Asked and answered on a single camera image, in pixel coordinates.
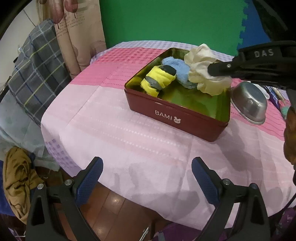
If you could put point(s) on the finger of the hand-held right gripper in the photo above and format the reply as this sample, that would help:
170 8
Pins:
222 68

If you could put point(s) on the brown orange object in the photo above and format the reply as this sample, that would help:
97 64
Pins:
290 134

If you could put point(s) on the blue foam mat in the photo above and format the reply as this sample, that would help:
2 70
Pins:
254 34

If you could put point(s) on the cream soft cloth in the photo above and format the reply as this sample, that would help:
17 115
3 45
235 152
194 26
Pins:
198 64

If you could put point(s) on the yellow and grey sock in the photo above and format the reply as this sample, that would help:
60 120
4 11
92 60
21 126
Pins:
159 76

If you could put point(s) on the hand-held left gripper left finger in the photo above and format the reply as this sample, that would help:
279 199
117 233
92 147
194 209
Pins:
90 178

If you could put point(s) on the beige floral curtain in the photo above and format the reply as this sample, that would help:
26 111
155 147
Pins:
76 41

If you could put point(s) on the blue packet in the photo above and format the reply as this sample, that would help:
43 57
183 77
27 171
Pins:
275 96

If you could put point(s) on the green foam mat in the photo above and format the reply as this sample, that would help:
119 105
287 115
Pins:
161 23

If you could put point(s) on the light blue fluffy cloth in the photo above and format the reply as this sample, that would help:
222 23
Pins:
182 69

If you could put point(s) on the red tin box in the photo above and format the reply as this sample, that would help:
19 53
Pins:
161 111

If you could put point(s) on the small white item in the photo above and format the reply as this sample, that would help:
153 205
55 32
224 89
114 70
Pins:
263 91

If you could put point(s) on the pink checkered tablecloth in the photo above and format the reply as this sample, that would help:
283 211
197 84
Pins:
115 143

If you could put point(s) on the steel bowl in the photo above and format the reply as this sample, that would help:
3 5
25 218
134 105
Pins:
249 102

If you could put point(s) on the grey plaid cloth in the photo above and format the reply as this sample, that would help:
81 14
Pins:
39 69

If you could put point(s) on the mustard brown cloth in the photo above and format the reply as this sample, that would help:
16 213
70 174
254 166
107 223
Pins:
18 176

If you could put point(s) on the pale blue cloth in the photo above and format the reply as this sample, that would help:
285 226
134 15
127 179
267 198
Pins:
16 129

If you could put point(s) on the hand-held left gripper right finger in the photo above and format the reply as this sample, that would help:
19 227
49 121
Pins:
204 180

